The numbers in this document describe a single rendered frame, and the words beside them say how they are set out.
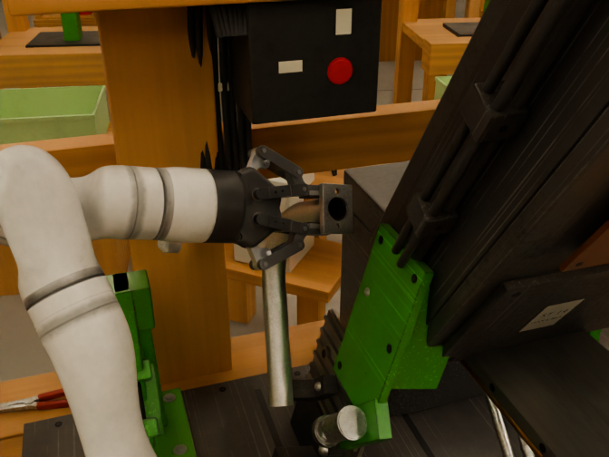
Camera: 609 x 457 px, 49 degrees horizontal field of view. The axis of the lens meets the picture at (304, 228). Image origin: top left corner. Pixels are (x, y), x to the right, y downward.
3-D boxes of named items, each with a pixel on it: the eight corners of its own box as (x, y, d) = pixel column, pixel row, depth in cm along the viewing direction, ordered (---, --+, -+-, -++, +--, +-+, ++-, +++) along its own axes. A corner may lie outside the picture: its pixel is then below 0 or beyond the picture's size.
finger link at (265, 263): (246, 262, 72) (286, 234, 75) (255, 277, 72) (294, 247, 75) (258, 262, 69) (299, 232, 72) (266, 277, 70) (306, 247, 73)
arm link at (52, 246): (54, 126, 57) (126, 271, 56) (34, 168, 64) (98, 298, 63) (-31, 146, 53) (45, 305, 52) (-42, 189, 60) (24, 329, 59)
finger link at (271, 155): (256, 151, 70) (298, 184, 73) (265, 138, 71) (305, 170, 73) (245, 155, 72) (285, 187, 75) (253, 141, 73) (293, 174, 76)
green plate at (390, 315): (428, 430, 80) (490, 276, 71) (366, 432, 77) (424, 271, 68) (388, 369, 89) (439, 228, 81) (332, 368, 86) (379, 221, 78)
